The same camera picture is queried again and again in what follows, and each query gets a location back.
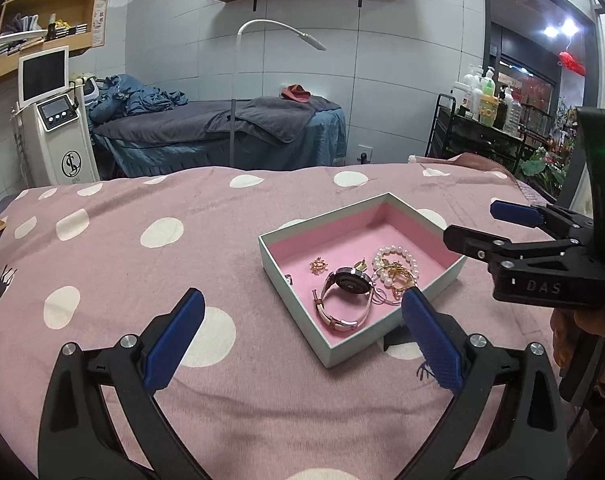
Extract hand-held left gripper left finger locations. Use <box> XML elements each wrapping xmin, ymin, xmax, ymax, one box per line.
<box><xmin>37</xmin><ymin>287</ymin><xmax>206</xmax><ymax>480</ymax></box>

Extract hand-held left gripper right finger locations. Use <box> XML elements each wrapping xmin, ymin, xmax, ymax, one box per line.
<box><xmin>401</xmin><ymin>287</ymin><xmax>568</xmax><ymax>480</ymax></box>

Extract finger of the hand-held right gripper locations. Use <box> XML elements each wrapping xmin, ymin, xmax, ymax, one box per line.
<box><xmin>489</xmin><ymin>200</ymin><xmax>596</xmax><ymax>234</ymax></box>
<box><xmin>442</xmin><ymin>225</ymin><xmax>584</xmax><ymax>274</ymax></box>

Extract thin silver bangle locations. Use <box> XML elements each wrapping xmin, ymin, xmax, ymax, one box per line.
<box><xmin>369</xmin><ymin>270</ymin><xmax>408</xmax><ymax>306</ymax></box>

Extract chunky gold ring cluster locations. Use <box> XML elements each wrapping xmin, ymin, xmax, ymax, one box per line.
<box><xmin>379</xmin><ymin>262</ymin><xmax>416</xmax><ymax>291</ymax></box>

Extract pale green pink-lined jewelry box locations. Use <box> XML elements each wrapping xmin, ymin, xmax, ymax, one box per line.
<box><xmin>258</xmin><ymin>191</ymin><xmax>467</xmax><ymax>368</ymax></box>

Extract person's right hand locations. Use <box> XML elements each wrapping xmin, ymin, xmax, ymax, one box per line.
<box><xmin>550</xmin><ymin>306</ymin><xmax>605</xmax><ymax>367</ymax></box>

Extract green potted plants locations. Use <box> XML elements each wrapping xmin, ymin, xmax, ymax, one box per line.
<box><xmin>519</xmin><ymin>100</ymin><xmax>579</xmax><ymax>197</ymax></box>

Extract pink polka dot blanket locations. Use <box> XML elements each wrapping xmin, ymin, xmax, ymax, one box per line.
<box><xmin>0</xmin><ymin>152</ymin><xmax>583</xmax><ymax>480</ymax></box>

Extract black metal cart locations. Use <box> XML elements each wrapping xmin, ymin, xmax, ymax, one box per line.
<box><xmin>425</xmin><ymin>92</ymin><xmax>539</xmax><ymax>177</ymax></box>

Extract rose gold wristwatch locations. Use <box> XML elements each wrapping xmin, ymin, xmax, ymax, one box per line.
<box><xmin>311</xmin><ymin>266</ymin><xmax>378</xmax><ymax>333</ymax></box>

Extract group of toiletry bottles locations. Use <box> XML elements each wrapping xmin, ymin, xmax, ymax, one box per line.
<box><xmin>452</xmin><ymin>64</ymin><xmax>526</xmax><ymax>136</ymax></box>

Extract red hanging decoration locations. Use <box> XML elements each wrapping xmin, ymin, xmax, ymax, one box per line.
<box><xmin>559</xmin><ymin>51</ymin><xmax>588</xmax><ymax>77</ymax></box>

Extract massage bed with grey cover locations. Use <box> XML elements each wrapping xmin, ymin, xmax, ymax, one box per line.
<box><xmin>90</xmin><ymin>91</ymin><xmax>348</xmax><ymax>179</ymax></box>

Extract white beauty machine with screen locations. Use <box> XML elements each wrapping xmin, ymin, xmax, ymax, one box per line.
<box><xmin>15</xmin><ymin>46</ymin><xmax>100</xmax><ymax>186</ymax></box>

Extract crumpled blue cloth pile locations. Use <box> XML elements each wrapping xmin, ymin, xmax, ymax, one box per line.
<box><xmin>87</xmin><ymin>74</ymin><xmax>189</xmax><ymax>122</ymax></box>

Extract white arched floor lamp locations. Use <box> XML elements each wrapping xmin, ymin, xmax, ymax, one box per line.
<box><xmin>230</xmin><ymin>19</ymin><xmax>327</xmax><ymax>168</ymax></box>

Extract wooden shelf unit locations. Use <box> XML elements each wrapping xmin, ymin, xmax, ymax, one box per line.
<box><xmin>0</xmin><ymin>0</ymin><xmax>108</xmax><ymax>89</ymax></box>

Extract white pearl bracelet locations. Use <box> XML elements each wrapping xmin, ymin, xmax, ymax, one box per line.
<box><xmin>372</xmin><ymin>245</ymin><xmax>421</xmax><ymax>286</ymax></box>

